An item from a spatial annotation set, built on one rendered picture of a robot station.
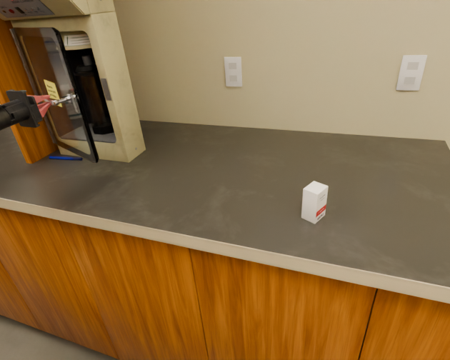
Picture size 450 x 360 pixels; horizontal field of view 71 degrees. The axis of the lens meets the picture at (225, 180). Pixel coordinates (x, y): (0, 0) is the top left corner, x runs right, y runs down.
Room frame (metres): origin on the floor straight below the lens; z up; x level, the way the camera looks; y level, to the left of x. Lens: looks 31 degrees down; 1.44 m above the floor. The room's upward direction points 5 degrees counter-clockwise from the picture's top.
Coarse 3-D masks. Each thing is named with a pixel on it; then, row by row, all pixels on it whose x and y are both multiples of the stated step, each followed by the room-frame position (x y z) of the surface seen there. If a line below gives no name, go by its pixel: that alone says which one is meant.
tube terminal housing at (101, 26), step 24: (96, 0) 1.04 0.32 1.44; (24, 24) 1.11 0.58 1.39; (48, 24) 1.07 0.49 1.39; (72, 24) 1.04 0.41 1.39; (96, 24) 1.02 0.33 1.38; (96, 48) 1.01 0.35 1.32; (120, 48) 1.09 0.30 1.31; (120, 72) 1.07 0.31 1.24; (120, 96) 1.04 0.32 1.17; (120, 120) 1.02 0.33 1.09; (96, 144) 1.06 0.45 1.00; (120, 144) 1.01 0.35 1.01; (144, 144) 1.11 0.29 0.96
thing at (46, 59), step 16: (16, 32) 1.09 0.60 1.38; (32, 32) 1.01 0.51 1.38; (48, 32) 0.94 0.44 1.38; (32, 48) 1.04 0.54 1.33; (48, 48) 0.96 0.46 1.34; (32, 64) 1.07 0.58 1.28; (48, 64) 0.99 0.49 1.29; (64, 64) 0.91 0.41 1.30; (48, 80) 1.02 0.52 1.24; (64, 80) 0.93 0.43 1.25; (64, 96) 0.96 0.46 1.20; (48, 112) 1.08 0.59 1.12; (64, 112) 0.99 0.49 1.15; (80, 112) 0.91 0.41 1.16; (64, 128) 1.02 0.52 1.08; (80, 128) 0.93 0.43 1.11; (64, 144) 1.05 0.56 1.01; (80, 144) 0.96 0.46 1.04; (96, 160) 0.91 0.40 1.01
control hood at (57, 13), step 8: (40, 0) 0.98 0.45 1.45; (48, 0) 0.97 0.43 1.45; (56, 0) 0.96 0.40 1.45; (64, 0) 0.96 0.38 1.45; (72, 0) 0.96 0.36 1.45; (80, 0) 0.98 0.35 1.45; (56, 8) 0.99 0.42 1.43; (64, 8) 0.98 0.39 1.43; (72, 8) 0.97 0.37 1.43; (80, 8) 0.98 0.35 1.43; (88, 8) 1.00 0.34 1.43; (0, 16) 1.09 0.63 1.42; (32, 16) 1.05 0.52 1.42; (40, 16) 1.04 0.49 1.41; (48, 16) 1.03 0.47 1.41; (56, 16) 1.03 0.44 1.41
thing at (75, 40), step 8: (64, 32) 1.09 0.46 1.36; (72, 32) 1.09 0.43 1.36; (80, 32) 1.09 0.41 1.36; (64, 40) 1.09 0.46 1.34; (72, 40) 1.08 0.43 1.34; (80, 40) 1.08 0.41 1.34; (88, 40) 1.08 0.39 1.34; (72, 48) 1.07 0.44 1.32; (80, 48) 1.07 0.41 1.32; (88, 48) 1.07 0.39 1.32
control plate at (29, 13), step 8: (0, 0) 1.02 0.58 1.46; (8, 0) 1.02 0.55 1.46; (16, 0) 1.01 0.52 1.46; (24, 0) 1.00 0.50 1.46; (32, 0) 0.99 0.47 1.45; (0, 8) 1.05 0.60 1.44; (8, 8) 1.05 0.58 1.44; (40, 8) 1.01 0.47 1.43; (48, 8) 1.00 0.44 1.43; (8, 16) 1.08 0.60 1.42; (16, 16) 1.07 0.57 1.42; (24, 16) 1.06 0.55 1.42
